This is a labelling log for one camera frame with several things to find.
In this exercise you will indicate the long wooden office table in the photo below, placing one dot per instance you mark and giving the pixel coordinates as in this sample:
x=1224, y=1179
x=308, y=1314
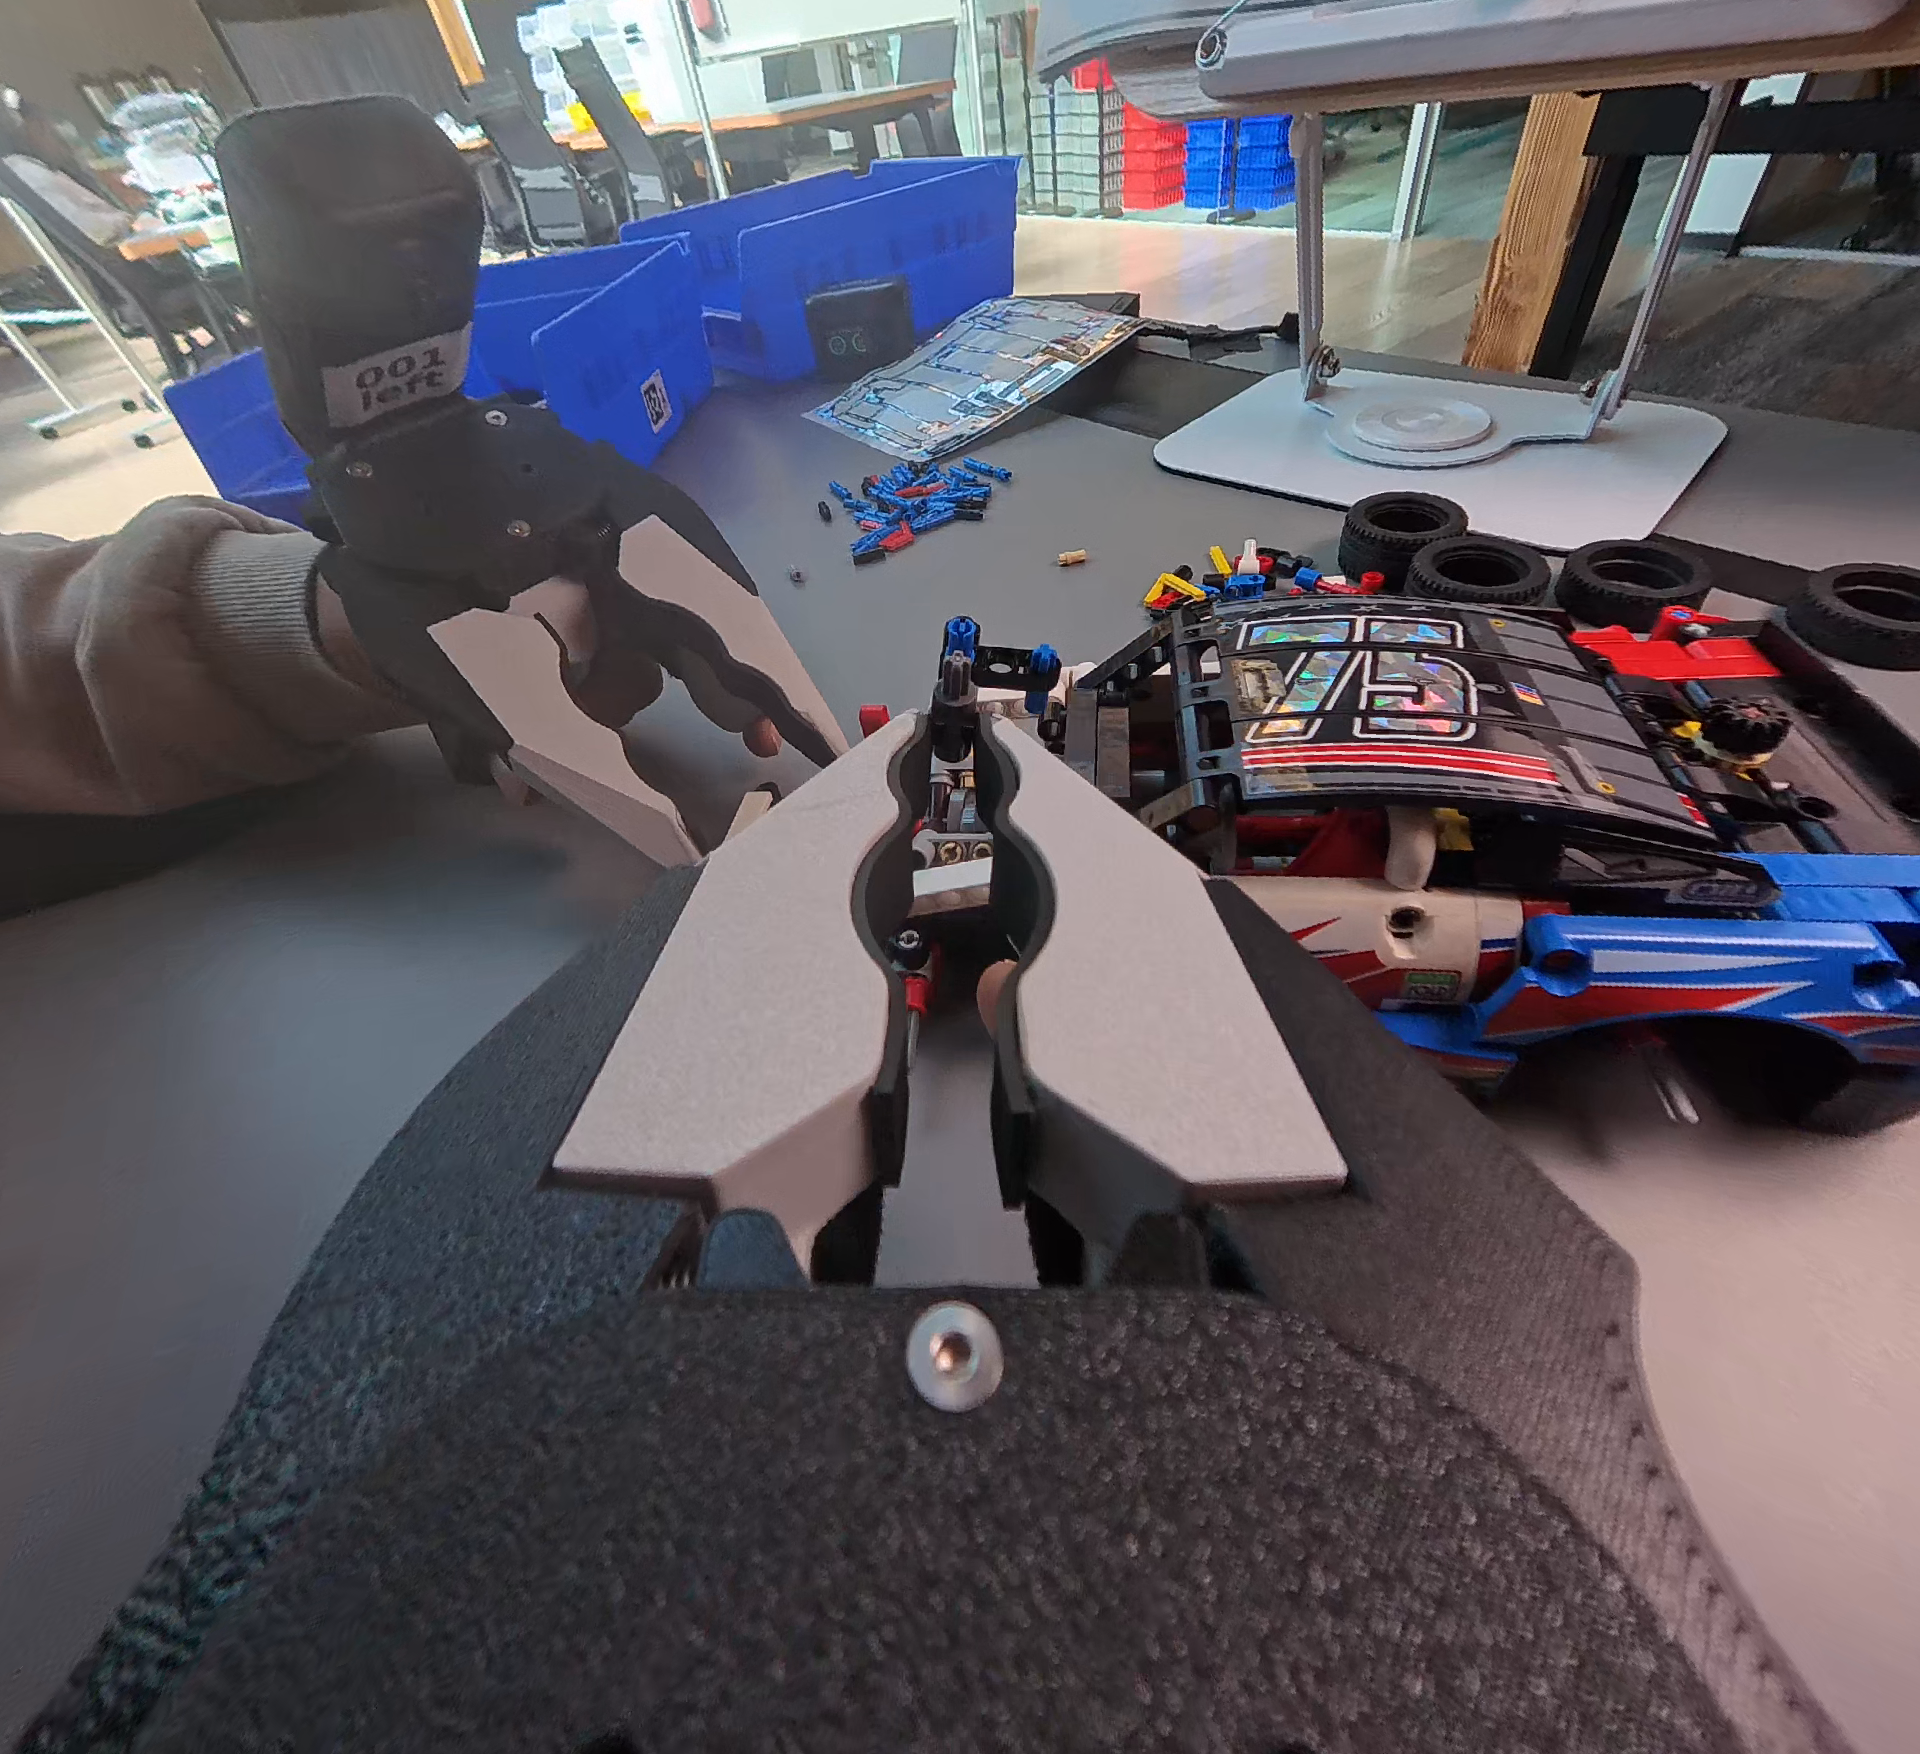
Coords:
x=782, y=111

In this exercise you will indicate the grey desk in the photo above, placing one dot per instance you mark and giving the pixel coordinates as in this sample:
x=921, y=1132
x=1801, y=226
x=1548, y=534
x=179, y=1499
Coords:
x=301, y=1035

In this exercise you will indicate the black brick connector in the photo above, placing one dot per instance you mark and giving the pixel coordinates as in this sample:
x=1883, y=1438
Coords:
x=951, y=713

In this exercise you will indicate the toy brick race car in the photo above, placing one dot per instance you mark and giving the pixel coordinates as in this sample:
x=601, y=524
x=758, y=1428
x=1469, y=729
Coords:
x=1424, y=704

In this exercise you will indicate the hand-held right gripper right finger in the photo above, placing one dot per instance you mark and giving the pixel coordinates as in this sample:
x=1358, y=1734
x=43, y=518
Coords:
x=1184, y=1035

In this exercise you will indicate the blue plastic bin with label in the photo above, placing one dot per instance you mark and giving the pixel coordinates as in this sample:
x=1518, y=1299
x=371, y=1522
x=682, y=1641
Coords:
x=599, y=343

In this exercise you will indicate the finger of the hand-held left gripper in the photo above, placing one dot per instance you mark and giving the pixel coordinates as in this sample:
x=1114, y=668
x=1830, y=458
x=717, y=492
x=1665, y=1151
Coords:
x=526, y=718
x=735, y=613

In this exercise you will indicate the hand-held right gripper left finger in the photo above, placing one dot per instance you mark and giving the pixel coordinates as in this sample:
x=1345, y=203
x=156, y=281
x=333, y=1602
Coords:
x=720, y=1035

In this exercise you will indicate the black device with green display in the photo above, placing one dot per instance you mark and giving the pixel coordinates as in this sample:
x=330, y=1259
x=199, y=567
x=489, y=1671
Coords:
x=858, y=330

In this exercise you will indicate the person's left hand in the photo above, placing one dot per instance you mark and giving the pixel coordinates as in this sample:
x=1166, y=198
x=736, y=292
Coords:
x=762, y=736

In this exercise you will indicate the pile of blue red pins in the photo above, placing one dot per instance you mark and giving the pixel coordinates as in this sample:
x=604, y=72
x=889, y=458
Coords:
x=917, y=509

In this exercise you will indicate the large blue plastic bin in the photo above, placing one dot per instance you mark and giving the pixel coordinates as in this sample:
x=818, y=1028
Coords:
x=901, y=239

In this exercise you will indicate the wooden post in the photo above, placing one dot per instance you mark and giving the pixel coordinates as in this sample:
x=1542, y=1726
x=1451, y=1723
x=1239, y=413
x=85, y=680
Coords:
x=1529, y=225

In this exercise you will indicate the heap of assorted loose bricks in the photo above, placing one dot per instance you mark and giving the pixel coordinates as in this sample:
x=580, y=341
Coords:
x=1231, y=577

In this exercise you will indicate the stack of red blue bins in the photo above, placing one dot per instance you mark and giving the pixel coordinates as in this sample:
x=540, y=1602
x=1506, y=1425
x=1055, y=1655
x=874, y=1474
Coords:
x=1201, y=157

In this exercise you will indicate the shiny sticker sheet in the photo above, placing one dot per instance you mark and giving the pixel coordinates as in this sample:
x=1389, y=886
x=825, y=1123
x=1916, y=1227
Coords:
x=974, y=374

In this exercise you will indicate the person's left forearm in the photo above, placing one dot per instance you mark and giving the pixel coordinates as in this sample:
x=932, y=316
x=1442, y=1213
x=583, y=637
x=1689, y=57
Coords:
x=150, y=644

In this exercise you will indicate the black padded wrist rest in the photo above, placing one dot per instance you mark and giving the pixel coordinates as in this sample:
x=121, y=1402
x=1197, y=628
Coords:
x=62, y=853

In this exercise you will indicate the white book stand tray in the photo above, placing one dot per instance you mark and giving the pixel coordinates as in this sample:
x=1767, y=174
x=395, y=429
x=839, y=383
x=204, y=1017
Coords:
x=1502, y=45

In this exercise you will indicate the person's right hand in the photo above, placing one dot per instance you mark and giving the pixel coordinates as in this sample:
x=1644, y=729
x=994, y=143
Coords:
x=993, y=997

